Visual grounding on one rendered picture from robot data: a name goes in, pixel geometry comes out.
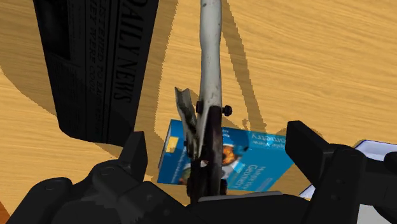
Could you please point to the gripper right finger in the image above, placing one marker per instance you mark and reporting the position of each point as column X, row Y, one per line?
column 344, row 180

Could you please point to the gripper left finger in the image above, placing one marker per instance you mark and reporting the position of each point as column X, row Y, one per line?
column 108, row 189

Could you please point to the white flat box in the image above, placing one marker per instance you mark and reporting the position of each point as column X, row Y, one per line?
column 378, row 150

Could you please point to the blue book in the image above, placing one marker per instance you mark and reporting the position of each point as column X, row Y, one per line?
column 263, row 164

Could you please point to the black ribbed box with lettering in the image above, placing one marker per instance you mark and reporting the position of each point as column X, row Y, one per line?
column 93, row 77

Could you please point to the white and black hinged tool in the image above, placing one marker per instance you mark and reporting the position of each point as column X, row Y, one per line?
column 211, row 62

